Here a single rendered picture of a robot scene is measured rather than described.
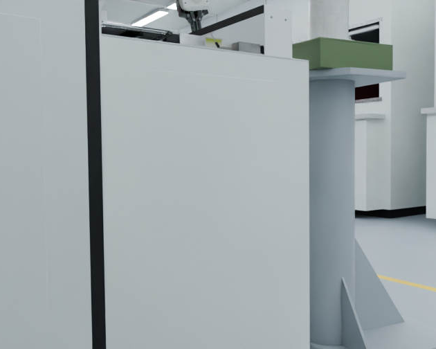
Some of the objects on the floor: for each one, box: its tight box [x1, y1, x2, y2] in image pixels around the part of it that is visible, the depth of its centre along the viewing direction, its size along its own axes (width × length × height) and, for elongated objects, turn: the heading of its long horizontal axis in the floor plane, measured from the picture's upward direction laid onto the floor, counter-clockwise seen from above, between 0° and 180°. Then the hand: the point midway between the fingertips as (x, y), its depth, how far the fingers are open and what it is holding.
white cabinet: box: [102, 36, 310, 349], centre depth 151 cm, size 64×96×82 cm
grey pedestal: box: [309, 67, 436, 349], centre depth 161 cm, size 51×44×82 cm
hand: (196, 28), depth 162 cm, fingers closed
